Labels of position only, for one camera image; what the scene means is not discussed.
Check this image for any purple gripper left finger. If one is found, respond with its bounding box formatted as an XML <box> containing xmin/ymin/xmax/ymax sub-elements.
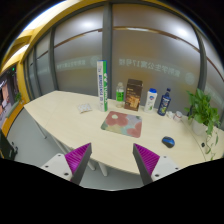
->
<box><xmin>65</xmin><ymin>143</ymin><xmax>92</xmax><ymax>185</ymax></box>

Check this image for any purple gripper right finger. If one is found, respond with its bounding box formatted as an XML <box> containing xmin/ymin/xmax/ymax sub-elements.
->
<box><xmin>133</xmin><ymin>143</ymin><xmax>160</xmax><ymax>185</ymax></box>

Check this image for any blue black computer mouse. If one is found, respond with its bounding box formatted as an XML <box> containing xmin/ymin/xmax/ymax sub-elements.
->
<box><xmin>162</xmin><ymin>136</ymin><xmax>175</xmax><ymax>148</ymax></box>

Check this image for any floral mouse pad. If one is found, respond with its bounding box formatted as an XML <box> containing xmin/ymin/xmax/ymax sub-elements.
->
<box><xmin>101</xmin><ymin>111</ymin><xmax>142</xmax><ymax>138</ymax></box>

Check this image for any small white blister pack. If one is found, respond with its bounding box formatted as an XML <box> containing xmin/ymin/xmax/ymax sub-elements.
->
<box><xmin>77</xmin><ymin>103</ymin><xmax>92</xmax><ymax>113</ymax></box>

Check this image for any small white jar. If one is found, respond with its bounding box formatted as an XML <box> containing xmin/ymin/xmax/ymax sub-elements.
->
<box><xmin>173</xmin><ymin>111</ymin><xmax>183</xmax><ymax>122</ymax></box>

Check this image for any dark blue shampoo bottle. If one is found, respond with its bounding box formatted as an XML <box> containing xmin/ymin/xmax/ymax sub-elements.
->
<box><xmin>157</xmin><ymin>88</ymin><xmax>171</xmax><ymax>116</ymax></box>

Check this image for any white lotion bottle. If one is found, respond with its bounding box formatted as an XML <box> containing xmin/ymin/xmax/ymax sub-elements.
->
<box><xmin>144</xmin><ymin>88</ymin><xmax>157</xmax><ymax>113</ymax></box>

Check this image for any black chair at left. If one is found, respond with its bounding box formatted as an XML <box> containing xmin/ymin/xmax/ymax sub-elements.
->
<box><xmin>0</xmin><ymin>130</ymin><xmax>18</xmax><ymax>160</ymax></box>

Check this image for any potted green plant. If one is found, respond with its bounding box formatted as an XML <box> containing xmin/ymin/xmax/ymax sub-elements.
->
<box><xmin>185</xmin><ymin>89</ymin><xmax>220</xmax><ymax>159</ymax></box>

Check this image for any brown snack box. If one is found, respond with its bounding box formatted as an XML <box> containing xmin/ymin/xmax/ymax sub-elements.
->
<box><xmin>124</xmin><ymin>79</ymin><xmax>143</xmax><ymax>111</ymax></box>

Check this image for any green label water bottle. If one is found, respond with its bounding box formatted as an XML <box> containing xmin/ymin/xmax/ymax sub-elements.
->
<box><xmin>116</xmin><ymin>82</ymin><xmax>124</xmax><ymax>103</ymax></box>

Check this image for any tall white green tube box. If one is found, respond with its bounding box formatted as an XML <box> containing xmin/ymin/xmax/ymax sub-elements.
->
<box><xmin>97</xmin><ymin>60</ymin><xmax>108</xmax><ymax>112</ymax></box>

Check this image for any wall screen at left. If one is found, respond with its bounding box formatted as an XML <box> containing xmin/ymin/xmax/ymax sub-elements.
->
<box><xmin>0</xmin><ymin>66</ymin><xmax>19</xmax><ymax>128</ymax></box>

